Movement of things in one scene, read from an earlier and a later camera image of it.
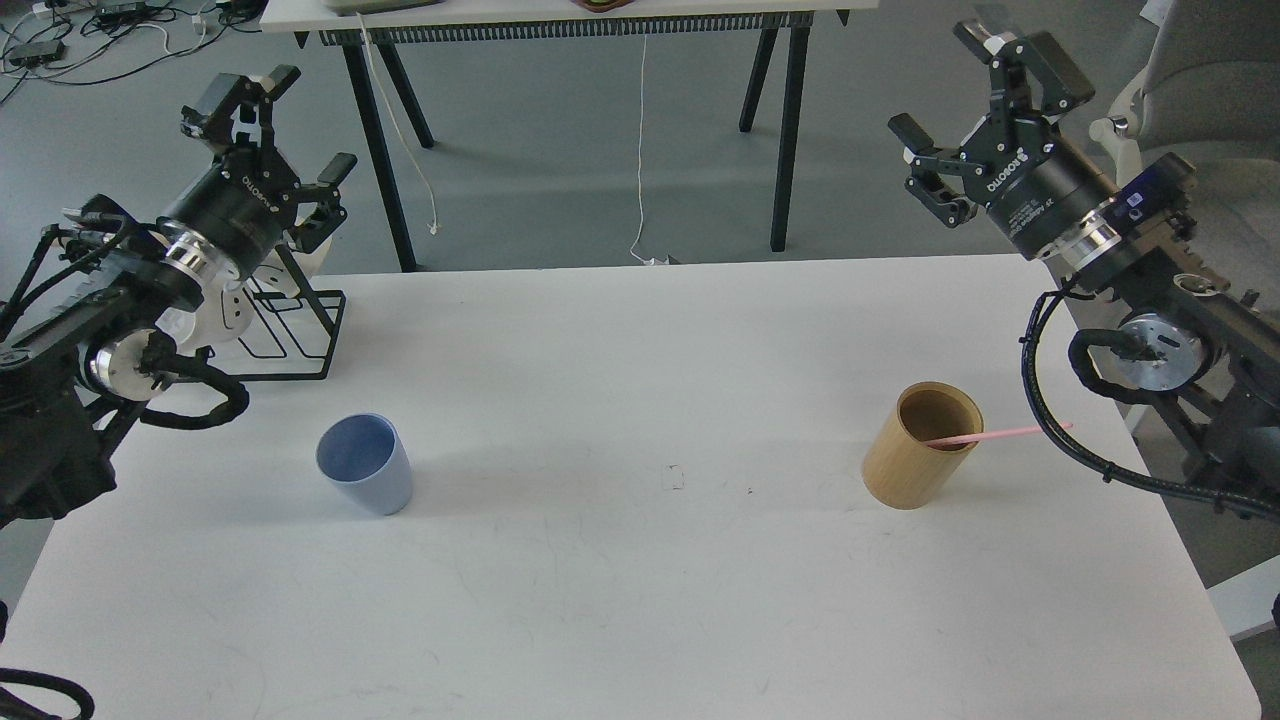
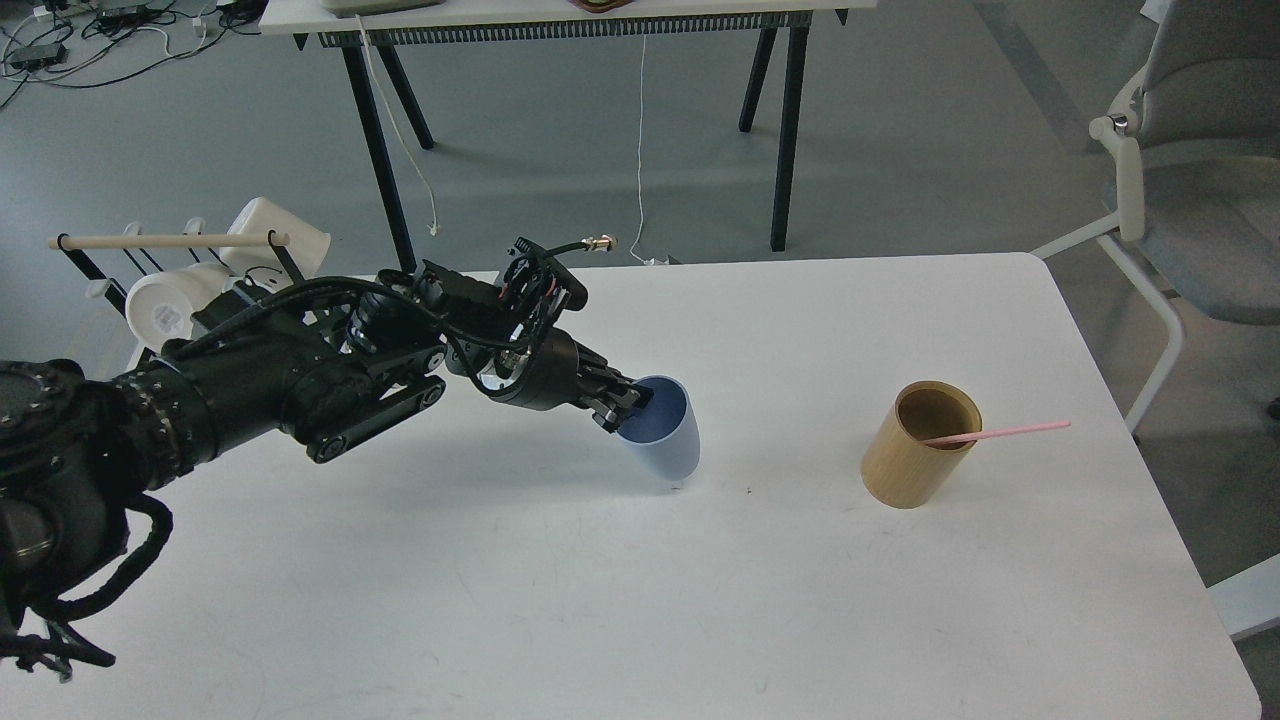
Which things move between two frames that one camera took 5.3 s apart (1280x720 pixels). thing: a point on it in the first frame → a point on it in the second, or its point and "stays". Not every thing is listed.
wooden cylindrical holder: x=900 y=470 stays
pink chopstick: x=944 y=440 stays
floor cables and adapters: x=78 y=41 stays
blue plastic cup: x=366 y=458 → x=665 y=435
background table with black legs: x=386 y=23 stays
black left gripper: x=242 y=204 → x=550 y=369
